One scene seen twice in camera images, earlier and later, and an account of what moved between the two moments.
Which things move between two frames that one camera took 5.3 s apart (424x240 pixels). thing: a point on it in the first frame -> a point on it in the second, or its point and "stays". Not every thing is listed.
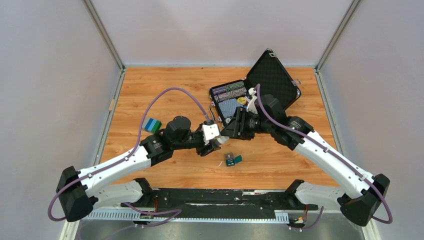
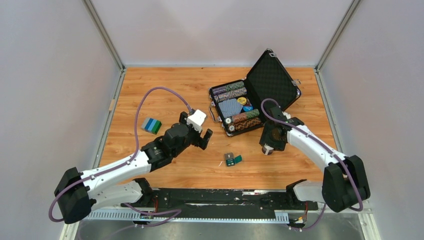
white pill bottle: (222, 139) -> (266, 150)
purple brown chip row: (229, 95) stays
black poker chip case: (269, 76) stays
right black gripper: (236, 129) -> (277, 146)
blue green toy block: (151, 125) stays
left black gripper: (204, 150) -> (202, 142)
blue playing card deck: (228, 107) stays
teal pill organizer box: (230, 161) stays
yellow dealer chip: (241, 100) stays
